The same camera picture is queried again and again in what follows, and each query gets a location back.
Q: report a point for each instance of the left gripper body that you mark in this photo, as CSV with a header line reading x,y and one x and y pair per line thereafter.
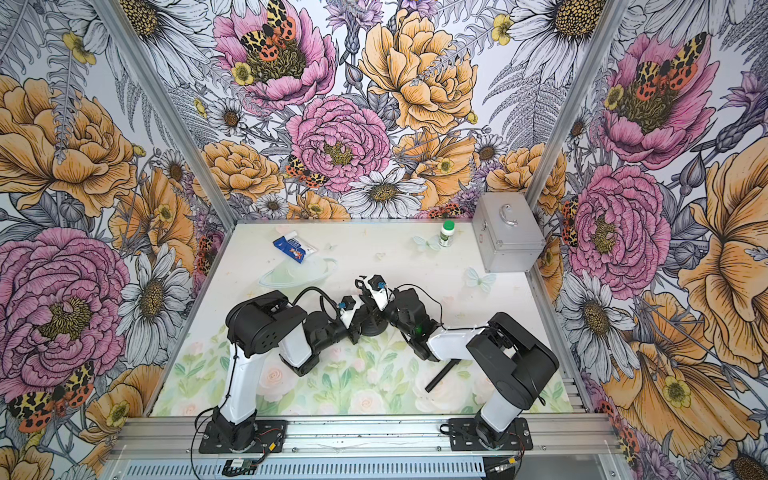
x,y
352,333

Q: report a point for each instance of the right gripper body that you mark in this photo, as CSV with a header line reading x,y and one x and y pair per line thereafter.
x,y
391,313

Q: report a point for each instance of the black round stand base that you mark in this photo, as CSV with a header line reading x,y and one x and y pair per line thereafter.
x,y
373,324

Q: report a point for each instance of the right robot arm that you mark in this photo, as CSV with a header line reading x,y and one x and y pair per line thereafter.
x,y
516,363

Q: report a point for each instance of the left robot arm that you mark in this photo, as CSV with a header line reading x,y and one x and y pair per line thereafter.
x,y
255,328

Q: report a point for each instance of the blue gauze bandage packet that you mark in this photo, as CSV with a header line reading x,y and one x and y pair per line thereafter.
x,y
294,247

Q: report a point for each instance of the white green-capped pill bottle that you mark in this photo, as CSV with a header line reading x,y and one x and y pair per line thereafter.
x,y
447,232

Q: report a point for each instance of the silver first aid case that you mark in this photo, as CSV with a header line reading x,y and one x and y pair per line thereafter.
x,y
507,234

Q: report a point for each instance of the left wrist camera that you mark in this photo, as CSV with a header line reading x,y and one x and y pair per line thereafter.
x,y
348,306

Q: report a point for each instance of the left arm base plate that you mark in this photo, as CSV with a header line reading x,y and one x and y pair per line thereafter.
x,y
249,437

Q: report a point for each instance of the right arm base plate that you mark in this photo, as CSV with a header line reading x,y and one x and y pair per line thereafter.
x,y
475,435

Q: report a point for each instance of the white vented cable duct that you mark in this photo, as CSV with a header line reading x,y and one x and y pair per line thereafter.
x,y
309,468

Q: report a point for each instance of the aluminium front rail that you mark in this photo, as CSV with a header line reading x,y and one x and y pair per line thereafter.
x,y
177,438

